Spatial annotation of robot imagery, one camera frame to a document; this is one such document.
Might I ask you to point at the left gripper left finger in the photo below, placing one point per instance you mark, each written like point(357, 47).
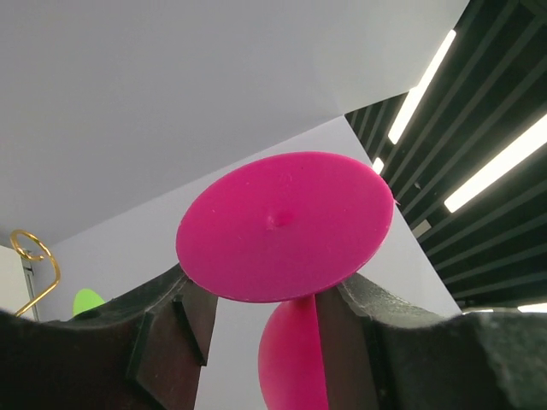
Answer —
point(142, 350)

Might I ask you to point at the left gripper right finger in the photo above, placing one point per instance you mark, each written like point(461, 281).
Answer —
point(381, 352)

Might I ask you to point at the green wine glass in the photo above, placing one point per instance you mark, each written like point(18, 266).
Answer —
point(85, 300)

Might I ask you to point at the magenta wine glass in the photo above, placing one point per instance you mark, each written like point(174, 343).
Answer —
point(282, 230)

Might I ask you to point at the gold wire glass rack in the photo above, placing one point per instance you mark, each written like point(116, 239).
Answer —
point(34, 253)

